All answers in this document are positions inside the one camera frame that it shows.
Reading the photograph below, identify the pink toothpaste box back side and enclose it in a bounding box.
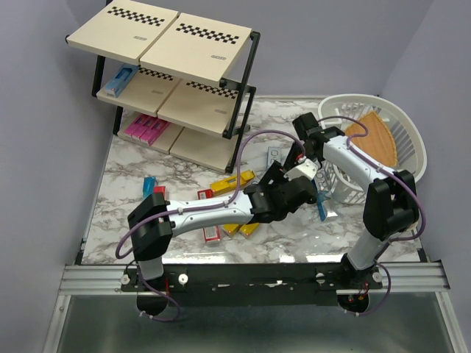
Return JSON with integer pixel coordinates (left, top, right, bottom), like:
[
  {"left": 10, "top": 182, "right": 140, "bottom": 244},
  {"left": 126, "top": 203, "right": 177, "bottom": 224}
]
[{"left": 141, "top": 118, "right": 170, "bottom": 146}]

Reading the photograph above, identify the pink toothpaste box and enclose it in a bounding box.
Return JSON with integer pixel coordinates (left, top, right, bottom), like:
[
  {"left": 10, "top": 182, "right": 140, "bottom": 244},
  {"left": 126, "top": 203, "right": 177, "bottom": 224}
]
[
  {"left": 141, "top": 118, "right": 170, "bottom": 146},
  {"left": 124, "top": 114, "right": 149, "bottom": 140},
  {"left": 135, "top": 117, "right": 158, "bottom": 146}
]

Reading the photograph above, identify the light blue toothpaste box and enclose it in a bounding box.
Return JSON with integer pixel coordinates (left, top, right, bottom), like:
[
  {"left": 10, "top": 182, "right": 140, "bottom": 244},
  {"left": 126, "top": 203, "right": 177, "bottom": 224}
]
[{"left": 105, "top": 64, "right": 138, "bottom": 98}]

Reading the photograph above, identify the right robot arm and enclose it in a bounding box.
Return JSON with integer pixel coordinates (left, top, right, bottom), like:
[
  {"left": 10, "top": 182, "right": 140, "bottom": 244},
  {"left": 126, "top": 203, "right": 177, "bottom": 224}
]
[{"left": 293, "top": 113, "right": 426, "bottom": 288}]

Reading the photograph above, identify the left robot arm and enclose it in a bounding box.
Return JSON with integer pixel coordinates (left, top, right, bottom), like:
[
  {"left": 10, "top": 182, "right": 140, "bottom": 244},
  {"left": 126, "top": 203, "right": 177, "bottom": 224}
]
[{"left": 128, "top": 159, "right": 319, "bottom": 290}]

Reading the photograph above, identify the beige three-tier shelf rack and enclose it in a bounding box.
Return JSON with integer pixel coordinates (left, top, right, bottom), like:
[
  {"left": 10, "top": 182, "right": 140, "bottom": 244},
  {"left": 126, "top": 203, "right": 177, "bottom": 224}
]
[{"left": 65, "top": 1, "right": 261, "bottom": 173}]

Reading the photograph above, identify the silver R&O box upper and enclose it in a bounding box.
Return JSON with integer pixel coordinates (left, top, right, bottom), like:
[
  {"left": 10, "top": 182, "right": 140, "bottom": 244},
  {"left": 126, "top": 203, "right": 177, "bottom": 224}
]
[{"left": 266, "top": 146, "right": 282, "bottom": 168}]

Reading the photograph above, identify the silver blue R&O box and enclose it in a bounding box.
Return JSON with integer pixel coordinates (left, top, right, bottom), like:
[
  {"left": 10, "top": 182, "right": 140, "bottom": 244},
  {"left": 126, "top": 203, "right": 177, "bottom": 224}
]
[{"left": 313, "top": 169, "right": 338, "bottom": 221}]

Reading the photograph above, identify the yellow toothpaste box upper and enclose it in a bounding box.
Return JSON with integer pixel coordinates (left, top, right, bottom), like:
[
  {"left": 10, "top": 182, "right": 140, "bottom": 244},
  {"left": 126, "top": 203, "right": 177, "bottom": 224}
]
[{"left": 210, "top": 170, "right": 255, "bottom": 196}]

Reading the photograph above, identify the yellow toothpaste box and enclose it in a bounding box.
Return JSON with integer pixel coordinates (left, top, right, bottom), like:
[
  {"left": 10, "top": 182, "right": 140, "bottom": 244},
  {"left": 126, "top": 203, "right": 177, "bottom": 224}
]
[
  {"left": 222, "top": 224, "right": 241, "bottom": 237},
  {"left": 210, "top": 170, "right": 255, "bottom": 196},
  {"left": 239, "top": 223, "right": 260, "bottom": 238}
]

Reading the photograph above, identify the yellow toothpaste box lower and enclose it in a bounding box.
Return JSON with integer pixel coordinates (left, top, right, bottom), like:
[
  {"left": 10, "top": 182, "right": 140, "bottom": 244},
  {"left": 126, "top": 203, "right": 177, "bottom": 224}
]
[{"left": 239, "top": 223, "right": 260, "bottom": 238}]

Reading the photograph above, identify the white plastic dish basket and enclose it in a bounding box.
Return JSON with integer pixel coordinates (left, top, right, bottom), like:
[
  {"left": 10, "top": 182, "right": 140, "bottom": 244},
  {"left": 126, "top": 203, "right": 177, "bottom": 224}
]
[{"left": 317, "top": 94, "right": 427, "bottom": 205}]

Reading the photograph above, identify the yellow toothpaste box middle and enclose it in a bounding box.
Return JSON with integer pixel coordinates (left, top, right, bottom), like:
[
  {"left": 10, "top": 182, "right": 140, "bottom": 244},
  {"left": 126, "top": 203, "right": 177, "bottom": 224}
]
[{"left": 222, "top": 224, "right": 241, "bottom": 237}]

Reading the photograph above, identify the woven wicker fan tray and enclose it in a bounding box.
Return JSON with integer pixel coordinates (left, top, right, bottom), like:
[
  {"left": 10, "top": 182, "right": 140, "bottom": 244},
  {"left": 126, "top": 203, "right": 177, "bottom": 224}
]
[{"left": 351, "top": 111, "right": 398, "bottom": 168}]

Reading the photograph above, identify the red toothpaste box barcode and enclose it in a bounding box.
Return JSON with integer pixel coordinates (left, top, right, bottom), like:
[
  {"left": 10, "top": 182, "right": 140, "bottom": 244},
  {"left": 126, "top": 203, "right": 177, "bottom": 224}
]
[{"left": 197, "top": 189, "right": 221, "bottom": 246}]

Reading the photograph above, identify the red R&O toothpaste box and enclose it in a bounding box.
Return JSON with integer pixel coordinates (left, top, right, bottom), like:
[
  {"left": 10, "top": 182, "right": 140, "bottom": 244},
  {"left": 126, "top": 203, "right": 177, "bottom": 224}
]
[{"left": 153, "top": 186, "right": 166, "bottom": 196}]

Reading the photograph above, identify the blue metallic toothpaste box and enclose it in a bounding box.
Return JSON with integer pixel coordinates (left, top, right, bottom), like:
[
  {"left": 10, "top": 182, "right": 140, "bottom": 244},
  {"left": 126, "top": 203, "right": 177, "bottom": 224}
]
[{"left": 143, "top": 176, "right": 156, "bottom": 198}]

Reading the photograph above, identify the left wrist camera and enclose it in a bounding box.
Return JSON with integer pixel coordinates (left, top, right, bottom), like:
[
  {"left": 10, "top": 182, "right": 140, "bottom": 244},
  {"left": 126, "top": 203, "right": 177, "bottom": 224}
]
[{"left": 286, "top": 159, "right": 319, "bottom": 182}]

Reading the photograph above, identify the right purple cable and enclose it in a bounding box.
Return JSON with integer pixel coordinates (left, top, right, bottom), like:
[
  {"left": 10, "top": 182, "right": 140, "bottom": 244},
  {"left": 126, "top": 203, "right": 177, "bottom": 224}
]
[{"left": 316, "top": 116, "right": 428, "bottom": 317}]

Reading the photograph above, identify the black mounting rail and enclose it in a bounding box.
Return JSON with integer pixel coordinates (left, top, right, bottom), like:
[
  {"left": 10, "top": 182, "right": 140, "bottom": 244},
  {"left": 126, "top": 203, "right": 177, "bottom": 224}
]
[{"left": 121, "top": 263, "right": 383, "bottom": 310}]

